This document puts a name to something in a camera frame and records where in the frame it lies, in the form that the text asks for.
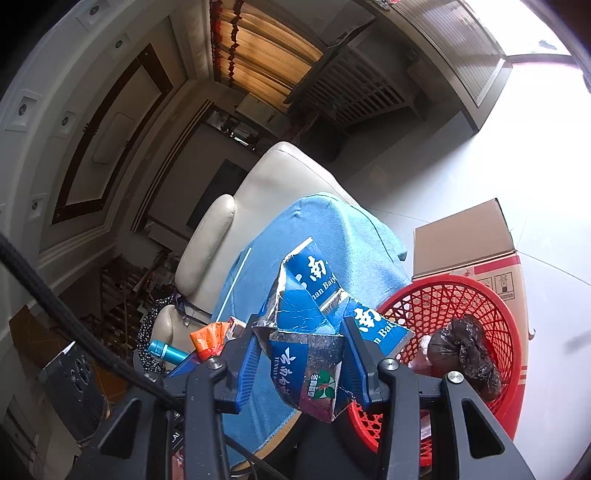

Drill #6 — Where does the pile of household clutter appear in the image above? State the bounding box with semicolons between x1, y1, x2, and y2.
139;249;185;301

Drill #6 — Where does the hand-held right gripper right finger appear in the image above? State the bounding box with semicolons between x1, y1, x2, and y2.
342;316;525;480

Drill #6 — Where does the brown entrance door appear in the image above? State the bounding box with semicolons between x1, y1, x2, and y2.
383;0;513;134

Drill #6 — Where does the thin white stick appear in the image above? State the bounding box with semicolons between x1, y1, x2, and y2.
218;247;253;313

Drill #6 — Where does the red plastic mesh basket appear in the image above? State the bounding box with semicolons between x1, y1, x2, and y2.
348;276;525;467

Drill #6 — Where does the flat screen television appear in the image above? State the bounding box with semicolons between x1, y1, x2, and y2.
187;159;250;232

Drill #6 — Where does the orange wrapper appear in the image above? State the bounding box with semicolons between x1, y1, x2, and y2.
189;322;232;361

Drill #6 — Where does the dark display cabinet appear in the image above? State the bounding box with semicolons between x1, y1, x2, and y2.
205;111;259;148

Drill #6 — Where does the tan curtain with red trim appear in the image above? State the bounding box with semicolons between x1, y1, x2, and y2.
210;0;324;100

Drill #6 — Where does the teal water bottle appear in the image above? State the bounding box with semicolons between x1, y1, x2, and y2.
148;339;191;365

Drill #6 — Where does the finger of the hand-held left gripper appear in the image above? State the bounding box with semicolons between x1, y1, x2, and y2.
164;351;204;378

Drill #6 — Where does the cream leather sofa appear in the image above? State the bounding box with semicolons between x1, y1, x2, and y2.
150;141;356;352

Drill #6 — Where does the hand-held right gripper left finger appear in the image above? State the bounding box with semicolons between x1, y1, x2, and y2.
78;314;266;480

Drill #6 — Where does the wooden baby crib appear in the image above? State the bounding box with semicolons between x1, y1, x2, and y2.
284;34;428;127

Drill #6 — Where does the large printed cardboard box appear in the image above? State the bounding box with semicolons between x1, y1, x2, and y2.
412;198;529;407

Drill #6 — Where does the dark plastic bag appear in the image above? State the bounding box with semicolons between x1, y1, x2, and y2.
427;318;503;401

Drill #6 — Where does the blue white carton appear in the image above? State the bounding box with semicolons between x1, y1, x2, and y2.
259;237;416;423

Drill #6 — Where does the white standing air conditioner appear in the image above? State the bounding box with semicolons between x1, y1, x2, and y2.
236;95;274;123

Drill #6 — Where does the wooden staircase railing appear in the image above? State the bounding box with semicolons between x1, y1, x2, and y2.
99;256;158;352

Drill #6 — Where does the dark floral garment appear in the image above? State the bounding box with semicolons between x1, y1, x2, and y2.
136;295;185;370

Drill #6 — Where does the blue tablecloth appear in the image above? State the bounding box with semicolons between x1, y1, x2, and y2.
210;193;409;467

